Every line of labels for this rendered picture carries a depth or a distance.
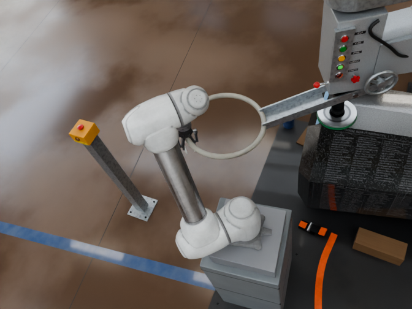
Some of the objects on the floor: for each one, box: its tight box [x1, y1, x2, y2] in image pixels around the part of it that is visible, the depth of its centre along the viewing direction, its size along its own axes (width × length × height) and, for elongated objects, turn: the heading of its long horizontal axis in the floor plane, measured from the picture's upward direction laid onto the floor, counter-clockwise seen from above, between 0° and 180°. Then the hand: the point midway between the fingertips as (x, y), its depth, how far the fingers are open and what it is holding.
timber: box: [353, 227, 408, 266], centre depth 233 cm, size 30×12×12 cm, turn 70°
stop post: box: [69, 120, 158, 221], centre depth 251 cm, size 20×20×109 cm
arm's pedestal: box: [200, 197, 298, 309], centre depth 211 cm, size 50×50×80 cm
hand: (189, 148), depth 208 cm, fingers closed on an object, 4 cm apart
